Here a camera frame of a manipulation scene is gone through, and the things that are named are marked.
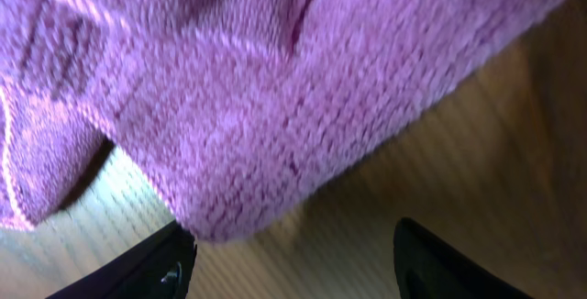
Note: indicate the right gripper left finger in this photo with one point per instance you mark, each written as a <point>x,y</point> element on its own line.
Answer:
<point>159,267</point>

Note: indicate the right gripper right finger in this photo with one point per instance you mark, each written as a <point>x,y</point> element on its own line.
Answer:
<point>427,267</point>

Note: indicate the purple cloth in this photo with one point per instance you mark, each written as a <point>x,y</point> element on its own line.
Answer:
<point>235,110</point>

